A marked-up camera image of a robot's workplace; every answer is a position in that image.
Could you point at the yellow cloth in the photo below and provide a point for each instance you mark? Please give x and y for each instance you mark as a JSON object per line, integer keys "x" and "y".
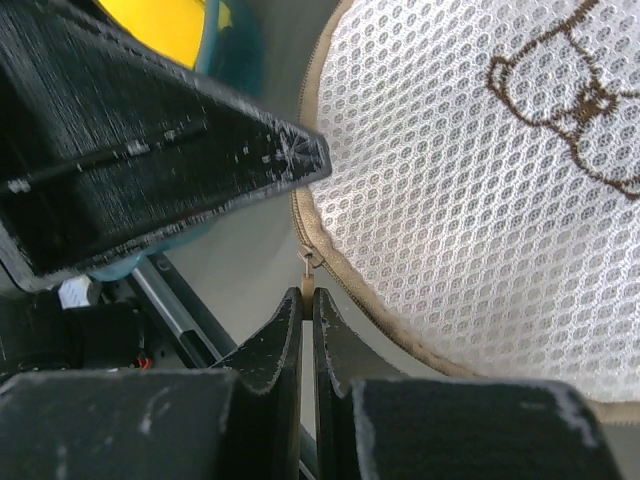
{"x": 160, "y": 27}

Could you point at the white mesh laundry bag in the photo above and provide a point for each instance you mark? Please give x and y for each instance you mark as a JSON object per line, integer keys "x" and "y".
{"x": 483, "y": 208}

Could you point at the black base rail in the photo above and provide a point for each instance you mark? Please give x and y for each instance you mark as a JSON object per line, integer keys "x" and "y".
{"x": 150, "y": 319}

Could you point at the teal plastic tub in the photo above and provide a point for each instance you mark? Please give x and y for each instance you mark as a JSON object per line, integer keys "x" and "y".
{"x": 235, "y": 56}

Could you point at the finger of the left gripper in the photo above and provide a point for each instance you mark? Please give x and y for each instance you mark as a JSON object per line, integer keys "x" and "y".
{"x": 111, "y": 149}

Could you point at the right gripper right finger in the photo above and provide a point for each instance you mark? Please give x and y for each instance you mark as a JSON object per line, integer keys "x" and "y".
{"x": 343, "y": 366}

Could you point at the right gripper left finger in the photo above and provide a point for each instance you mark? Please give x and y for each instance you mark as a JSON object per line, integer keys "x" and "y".
{"x": 256, "y": 400}

